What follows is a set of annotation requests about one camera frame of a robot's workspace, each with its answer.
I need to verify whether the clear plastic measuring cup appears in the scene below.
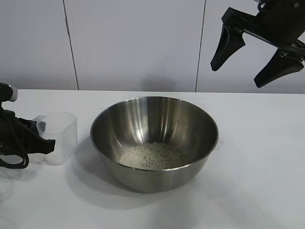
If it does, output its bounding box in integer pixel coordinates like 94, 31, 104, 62
32, 112, 78, 165

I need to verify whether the white uncooked rice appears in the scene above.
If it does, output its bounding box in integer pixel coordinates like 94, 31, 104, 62
118, 142, 189, 169

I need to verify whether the stainless steel mixing bowl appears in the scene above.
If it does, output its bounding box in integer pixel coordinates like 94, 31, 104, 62
90, 95, 219, 193

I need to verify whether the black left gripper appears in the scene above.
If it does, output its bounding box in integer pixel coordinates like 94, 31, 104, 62
0, 102, 56, 157

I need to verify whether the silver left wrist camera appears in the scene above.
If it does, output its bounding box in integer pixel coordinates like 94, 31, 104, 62
0, 83, 19, 103

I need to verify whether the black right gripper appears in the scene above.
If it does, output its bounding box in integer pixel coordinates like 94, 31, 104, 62
210, 0, 305, 88

